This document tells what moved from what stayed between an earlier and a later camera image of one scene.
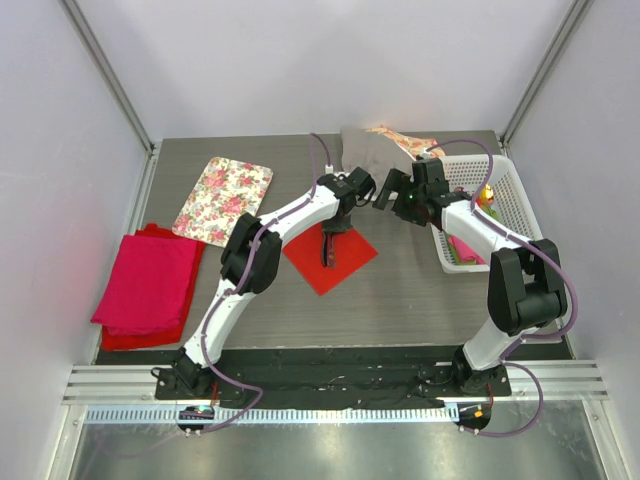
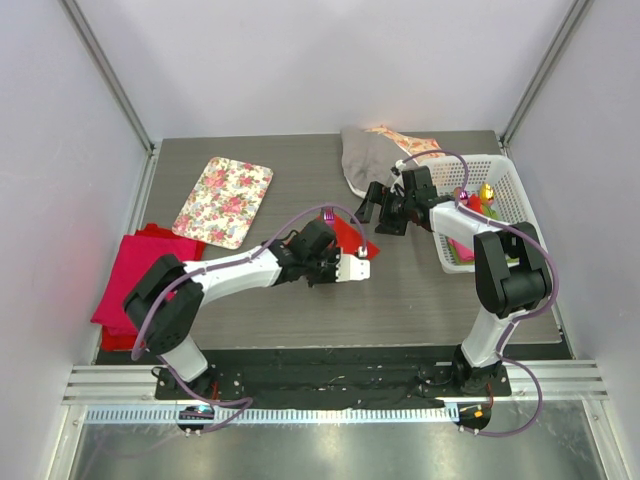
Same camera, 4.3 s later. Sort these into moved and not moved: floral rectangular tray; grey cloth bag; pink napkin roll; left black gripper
Moved: left black gripper
Not moved: grey cloth bag; floral rectangular tray; pink napkin roll
